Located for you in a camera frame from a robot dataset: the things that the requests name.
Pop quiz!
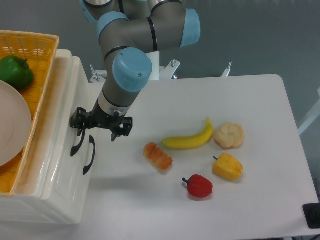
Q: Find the green bell pepper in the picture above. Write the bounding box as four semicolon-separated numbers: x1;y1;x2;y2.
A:
0;55;34;90

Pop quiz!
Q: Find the orange glazed bread loaf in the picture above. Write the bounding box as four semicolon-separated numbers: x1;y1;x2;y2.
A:
143;142;174;175

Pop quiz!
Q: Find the round bread roll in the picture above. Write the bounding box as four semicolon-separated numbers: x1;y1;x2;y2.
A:
214;122;245;149

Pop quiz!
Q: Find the yellow wicker basket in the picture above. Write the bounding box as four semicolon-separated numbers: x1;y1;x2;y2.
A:
0;30;60;197

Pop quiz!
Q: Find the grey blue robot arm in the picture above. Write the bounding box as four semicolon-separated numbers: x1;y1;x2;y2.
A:
70;0;201;140

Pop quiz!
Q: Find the yellow banana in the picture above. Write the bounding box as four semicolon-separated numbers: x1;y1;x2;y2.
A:
161;117;214;150

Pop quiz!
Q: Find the white drawer cabinet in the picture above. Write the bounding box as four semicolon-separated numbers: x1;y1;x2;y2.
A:
0;49;101;226

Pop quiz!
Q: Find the black device at edge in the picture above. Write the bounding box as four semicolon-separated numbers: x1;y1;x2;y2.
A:
302;203;320;229

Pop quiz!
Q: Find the white frame bar right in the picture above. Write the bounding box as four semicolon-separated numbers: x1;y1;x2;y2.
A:
297;98;320;136

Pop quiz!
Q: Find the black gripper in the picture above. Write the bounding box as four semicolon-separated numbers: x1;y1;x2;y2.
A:
69;103;133;142

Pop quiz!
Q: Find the beige plate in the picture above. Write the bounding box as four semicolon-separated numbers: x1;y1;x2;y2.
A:
0;81;32;166

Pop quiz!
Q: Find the red bell pepper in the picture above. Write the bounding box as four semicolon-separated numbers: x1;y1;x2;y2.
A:
182;174;214;199

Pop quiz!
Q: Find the yellow bell pepper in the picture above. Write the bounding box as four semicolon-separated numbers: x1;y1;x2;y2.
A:
212;153;244;181

